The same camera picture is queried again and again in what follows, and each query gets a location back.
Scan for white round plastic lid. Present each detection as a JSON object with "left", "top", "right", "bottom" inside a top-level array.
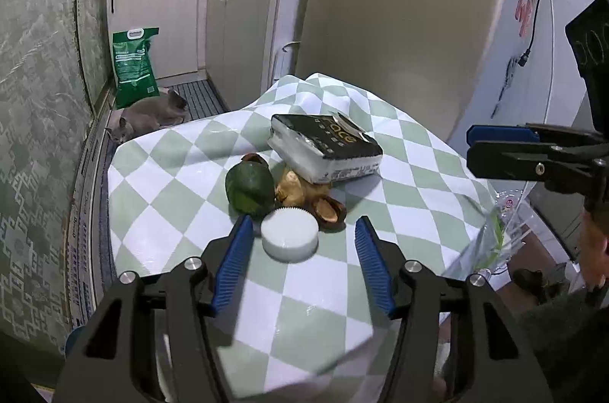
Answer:
[{"left": 260, "top": 207, "right": 319, "bottom": 263}]

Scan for green avocado half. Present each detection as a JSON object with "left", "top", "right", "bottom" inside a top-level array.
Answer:
[{"left": 225, "top": 153, "right": 274, "bottom": 218}]

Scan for black white tissue pack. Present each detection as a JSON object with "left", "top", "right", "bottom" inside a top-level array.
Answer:
[{"left": 268, "top": 113, "right": 383, "bottom": 185}]

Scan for clear plastic trash bag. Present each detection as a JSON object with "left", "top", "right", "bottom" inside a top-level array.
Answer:
[{"left": 443, "top": 191, "right": 535, "bottom": 280}]

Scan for white kitchen cabinets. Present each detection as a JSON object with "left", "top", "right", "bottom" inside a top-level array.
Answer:
[{"left": 106, "top": 0, "right": 308, "bottom": 109}]

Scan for right hand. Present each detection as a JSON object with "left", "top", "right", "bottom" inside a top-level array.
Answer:
[{"left": 578, "top": 211, "right": 608, "bottom": 288}]

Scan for green white checkered tablecloth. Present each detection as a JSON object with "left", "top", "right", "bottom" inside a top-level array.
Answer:
[{"left": 108, "top": 73, "right": 496, "bottom": 402}]

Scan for beige two-door refrigerator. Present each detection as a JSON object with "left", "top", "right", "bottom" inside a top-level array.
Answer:
[{"left": 296, "top": 0, "right": 504, "bottom": 139}]

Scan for grey cat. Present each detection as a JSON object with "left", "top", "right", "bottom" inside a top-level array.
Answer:
[{"left": 104, "top": 90, "right": 189, "bottom": 145}]

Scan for green cat food bag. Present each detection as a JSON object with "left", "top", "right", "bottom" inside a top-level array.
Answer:
[{"left": 112, "top": 28, "right": 159, "bottom": 108}]

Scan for black power cable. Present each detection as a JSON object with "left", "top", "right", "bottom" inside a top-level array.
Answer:
[{"left": 517, "top": 0, "right": 546, "bottom": 69}]

